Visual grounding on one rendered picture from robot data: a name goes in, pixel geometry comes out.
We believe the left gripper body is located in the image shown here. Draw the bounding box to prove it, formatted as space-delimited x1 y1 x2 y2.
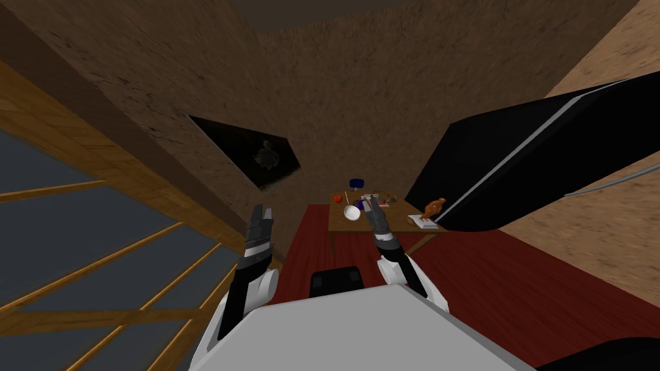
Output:
245 219 275 249

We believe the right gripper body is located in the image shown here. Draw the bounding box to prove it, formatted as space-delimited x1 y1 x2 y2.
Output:
366 208 391 238

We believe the brown wooden table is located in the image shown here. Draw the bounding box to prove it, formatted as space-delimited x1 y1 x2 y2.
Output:
327 191 449 256

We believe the white book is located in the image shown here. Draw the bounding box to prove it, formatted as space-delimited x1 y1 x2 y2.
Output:
407 213 440 230

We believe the brown figurine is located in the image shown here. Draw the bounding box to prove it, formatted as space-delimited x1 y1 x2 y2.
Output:
423 197 447 222

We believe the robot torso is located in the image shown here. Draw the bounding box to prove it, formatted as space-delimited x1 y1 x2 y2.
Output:
188 265 538 371

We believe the large black furniture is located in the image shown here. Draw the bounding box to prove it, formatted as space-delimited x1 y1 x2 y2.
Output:
404 71 660 233

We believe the wooden framed window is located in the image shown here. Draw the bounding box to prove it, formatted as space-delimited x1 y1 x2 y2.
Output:
0 61 286 371

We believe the thin grey rod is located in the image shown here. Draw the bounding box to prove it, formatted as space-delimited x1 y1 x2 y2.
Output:
564 163 660 198

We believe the black wall picture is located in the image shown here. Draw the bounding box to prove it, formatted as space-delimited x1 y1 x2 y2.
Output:
188 115 302 191

